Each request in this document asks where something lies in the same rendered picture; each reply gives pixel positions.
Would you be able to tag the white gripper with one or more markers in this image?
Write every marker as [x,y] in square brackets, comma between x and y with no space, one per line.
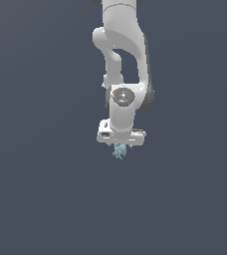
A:
[120,136]

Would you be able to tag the small pale teal object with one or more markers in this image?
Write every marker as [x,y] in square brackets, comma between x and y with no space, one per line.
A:
[119,150]

